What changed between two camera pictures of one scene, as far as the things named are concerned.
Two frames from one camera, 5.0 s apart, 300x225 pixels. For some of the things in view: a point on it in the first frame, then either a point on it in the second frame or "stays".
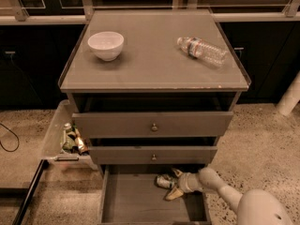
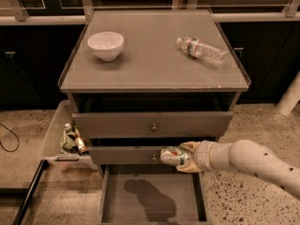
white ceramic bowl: x=107 y=45 stays
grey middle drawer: x=154 y=155 stays
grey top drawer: x=154 y=125 stays
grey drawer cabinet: x=150 y=92 stays
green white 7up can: x=165 y=181 → x=172 y=155
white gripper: x=185 y=183 → x=204 y=155
